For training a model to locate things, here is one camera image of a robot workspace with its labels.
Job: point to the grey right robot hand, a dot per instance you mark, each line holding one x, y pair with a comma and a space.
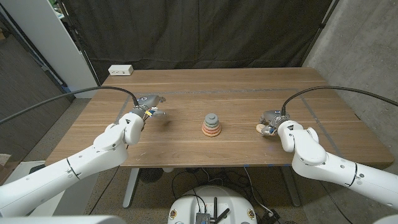
272, 115

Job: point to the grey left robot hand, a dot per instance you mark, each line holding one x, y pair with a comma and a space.
146, 101

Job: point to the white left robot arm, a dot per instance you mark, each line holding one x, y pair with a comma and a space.
71, 168

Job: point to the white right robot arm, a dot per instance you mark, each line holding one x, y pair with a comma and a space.
335, 168

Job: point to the white power strip box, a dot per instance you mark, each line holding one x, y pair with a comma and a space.
120, 70

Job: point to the round black floor fan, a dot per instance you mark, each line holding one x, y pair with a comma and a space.
151, 175

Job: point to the grey table leg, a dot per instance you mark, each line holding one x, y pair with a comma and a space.
290, 189

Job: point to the white table leg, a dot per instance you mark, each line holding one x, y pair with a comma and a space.
132, 186

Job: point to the black curtain backdrop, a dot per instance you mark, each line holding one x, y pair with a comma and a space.
199, 31

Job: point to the black power adapter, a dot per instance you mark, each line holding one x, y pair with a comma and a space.
269, 216

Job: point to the white robot torso base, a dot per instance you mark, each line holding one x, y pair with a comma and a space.
183, 205

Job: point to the black antenna electronics module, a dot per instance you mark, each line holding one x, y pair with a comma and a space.
203, 217

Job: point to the white wall panel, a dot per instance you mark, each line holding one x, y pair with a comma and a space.
46, 37

